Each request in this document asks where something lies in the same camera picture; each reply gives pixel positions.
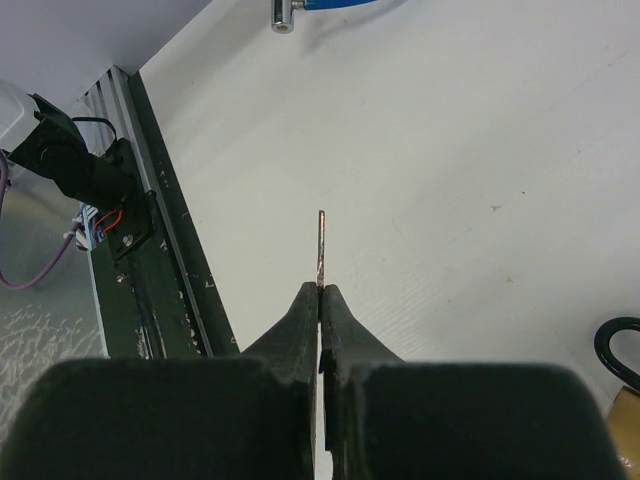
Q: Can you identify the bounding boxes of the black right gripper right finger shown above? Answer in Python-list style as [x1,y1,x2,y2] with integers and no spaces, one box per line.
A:
[321,285,624,479]

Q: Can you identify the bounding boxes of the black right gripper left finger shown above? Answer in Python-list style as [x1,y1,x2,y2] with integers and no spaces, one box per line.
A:
[1,282,319,479]

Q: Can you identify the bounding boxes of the blue lock keys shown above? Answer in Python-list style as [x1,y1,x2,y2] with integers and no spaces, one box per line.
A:
[316,210,326,290]

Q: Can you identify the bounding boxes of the black padlock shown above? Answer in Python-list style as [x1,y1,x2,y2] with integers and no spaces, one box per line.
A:
[593,316,639,394]

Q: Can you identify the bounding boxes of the blue cable lock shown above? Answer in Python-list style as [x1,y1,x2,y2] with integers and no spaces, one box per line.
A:
[269,0,401,35]

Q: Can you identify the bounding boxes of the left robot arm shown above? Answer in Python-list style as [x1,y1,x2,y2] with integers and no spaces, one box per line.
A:
[1,81,153,260]

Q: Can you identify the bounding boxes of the large brass padlock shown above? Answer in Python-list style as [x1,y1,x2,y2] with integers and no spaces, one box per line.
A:
[607,386,640,480]

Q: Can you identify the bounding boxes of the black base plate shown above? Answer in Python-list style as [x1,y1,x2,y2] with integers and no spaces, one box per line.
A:
[89,74,239,359]

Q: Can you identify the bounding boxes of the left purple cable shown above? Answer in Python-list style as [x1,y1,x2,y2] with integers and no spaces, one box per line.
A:
[0,149,86,292]

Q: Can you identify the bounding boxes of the aluminium front rail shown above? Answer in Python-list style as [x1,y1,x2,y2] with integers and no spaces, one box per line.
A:
[70,66,143,159]

